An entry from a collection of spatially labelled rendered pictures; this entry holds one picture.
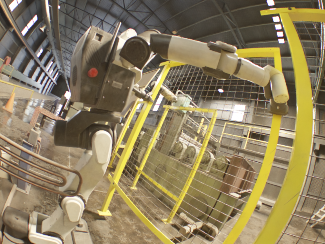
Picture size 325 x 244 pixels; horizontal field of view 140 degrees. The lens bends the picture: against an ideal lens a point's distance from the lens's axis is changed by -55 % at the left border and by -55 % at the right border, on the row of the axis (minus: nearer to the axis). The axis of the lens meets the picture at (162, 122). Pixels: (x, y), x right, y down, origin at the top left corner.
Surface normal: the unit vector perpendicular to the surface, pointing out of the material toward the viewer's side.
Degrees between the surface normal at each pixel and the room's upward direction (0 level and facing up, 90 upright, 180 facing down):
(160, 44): 128
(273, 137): 90
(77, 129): 90
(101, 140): 90
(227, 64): 140
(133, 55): 150
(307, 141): 90
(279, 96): 168
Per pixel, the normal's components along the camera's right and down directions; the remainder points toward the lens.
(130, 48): -0.29, 0.72
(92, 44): 0.77, 0.15
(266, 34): -0.48, 0.84
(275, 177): -0.68, -0.41
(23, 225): 0.69, -0.56
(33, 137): 0.62, 0.13
